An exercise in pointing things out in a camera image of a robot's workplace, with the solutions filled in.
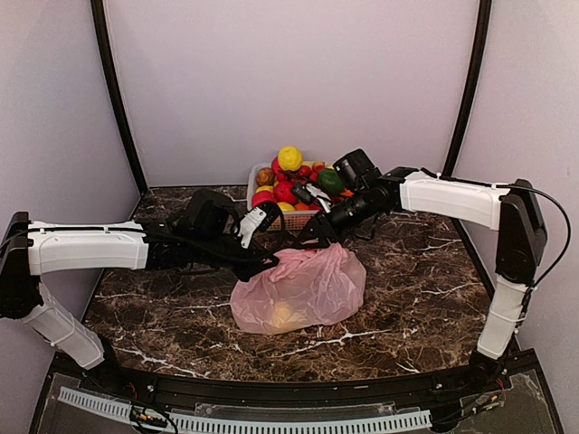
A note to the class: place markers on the small yellow lemon front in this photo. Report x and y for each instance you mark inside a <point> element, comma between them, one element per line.
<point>286,207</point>

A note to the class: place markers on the pink fruit front left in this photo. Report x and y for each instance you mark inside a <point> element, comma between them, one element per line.
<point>263,197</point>

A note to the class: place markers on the right black frame post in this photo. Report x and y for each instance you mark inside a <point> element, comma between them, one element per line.
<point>470,86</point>

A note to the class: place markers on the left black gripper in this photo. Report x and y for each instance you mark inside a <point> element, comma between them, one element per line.
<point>257,259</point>

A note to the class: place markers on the pink fruit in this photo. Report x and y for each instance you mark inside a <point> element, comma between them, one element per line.
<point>275,167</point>
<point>263,197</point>

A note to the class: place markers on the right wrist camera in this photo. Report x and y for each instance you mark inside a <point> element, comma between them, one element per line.
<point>308,193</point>

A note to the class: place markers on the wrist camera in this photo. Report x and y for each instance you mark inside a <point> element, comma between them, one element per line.
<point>259,218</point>
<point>308,193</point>

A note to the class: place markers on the red apple centre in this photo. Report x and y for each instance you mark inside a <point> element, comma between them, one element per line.
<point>283,194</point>

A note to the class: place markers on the black front rail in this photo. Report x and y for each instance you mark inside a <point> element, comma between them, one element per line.
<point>441,391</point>

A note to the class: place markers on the left black frame post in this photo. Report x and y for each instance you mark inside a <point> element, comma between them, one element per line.
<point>101,31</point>

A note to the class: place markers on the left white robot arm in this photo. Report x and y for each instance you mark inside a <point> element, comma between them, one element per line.
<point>31,249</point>

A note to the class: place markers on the pink fruit back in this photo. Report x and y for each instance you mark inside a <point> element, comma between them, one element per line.
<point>275,167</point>

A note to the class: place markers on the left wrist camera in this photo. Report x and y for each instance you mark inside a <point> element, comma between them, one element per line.
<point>259,218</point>

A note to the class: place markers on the yellow fruit left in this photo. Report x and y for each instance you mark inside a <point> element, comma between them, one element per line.
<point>265,188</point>

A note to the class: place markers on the green lime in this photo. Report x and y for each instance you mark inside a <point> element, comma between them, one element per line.
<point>329,182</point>

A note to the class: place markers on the large yellow lemon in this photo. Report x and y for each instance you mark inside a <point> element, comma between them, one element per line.
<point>290,159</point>

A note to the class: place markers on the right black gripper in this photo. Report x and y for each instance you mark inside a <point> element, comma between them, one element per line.
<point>323,232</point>

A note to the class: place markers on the white plastic basket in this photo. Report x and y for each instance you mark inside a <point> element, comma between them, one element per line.
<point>293,220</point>

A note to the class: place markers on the pink plastic bag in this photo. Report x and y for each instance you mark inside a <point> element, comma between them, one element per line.
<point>307,288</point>

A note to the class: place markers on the black frame post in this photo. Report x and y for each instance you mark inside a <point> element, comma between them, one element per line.
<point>101,31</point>
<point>470,86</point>

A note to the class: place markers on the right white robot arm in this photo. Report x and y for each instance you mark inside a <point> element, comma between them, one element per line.
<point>511,210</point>

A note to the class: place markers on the white cable duct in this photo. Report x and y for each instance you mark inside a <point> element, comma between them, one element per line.
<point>213,418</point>

